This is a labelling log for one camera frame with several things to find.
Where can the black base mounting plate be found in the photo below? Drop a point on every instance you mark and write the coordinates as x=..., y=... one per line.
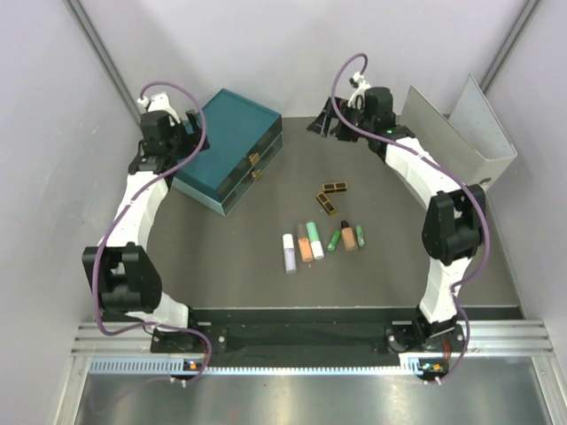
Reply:
x=400, y=329

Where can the white cable duct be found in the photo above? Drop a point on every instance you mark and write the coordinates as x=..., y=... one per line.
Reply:
x=188, y=366

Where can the aluminium rail frame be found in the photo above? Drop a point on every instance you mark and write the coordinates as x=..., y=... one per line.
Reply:
x=486, y=338

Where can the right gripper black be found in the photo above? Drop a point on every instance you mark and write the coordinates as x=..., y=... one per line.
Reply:
x=321, y=125

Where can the foundation bottle black cap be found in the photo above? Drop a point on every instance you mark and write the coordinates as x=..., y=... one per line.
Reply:
x=348, y=236

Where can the gold black lipstick upper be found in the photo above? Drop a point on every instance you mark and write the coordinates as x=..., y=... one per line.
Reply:
x=334, y=187

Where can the green tube white cap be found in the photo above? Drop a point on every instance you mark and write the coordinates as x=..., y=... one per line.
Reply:
x=315, y=241

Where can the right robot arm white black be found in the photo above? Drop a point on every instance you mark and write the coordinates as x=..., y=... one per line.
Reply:
x=453, y=226

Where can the orange tube grey cap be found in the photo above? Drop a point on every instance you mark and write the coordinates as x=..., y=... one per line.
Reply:
x=304, y=243

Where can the white lavender tube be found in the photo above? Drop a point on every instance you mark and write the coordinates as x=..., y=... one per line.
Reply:
x=289, y=258

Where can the green mascara tube right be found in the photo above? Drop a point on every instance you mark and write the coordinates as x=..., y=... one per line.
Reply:
x=360, y=236

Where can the green mascara tube left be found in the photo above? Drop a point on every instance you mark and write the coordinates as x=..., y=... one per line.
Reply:
x=334, y=241

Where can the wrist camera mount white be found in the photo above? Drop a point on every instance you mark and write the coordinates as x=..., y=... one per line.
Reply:
x=360, y=85
x=159, y=102

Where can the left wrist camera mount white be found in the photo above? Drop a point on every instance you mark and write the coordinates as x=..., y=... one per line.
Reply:
x=159, y=102

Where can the green mascara tube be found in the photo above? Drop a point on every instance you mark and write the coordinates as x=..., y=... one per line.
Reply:
x=334, y=241
x=360, y=236

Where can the teal drawer organizer box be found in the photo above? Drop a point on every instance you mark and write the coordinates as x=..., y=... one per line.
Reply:
x=244, y=137

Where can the grey ring binder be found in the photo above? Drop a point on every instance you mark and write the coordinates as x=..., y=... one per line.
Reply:
x=470, y=142

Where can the gold black lipstick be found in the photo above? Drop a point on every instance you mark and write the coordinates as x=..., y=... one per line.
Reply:
x=334, y=187
x=326, y=203

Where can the gold black lipstick lower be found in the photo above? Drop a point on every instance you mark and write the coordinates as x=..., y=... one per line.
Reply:
x=326, y=203

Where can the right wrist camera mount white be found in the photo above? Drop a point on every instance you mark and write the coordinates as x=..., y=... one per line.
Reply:
x=360, y=85

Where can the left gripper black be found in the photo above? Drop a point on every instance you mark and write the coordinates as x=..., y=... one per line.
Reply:
x=191, y=140

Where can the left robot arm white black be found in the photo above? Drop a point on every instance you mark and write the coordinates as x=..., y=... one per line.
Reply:
x=121, y=275

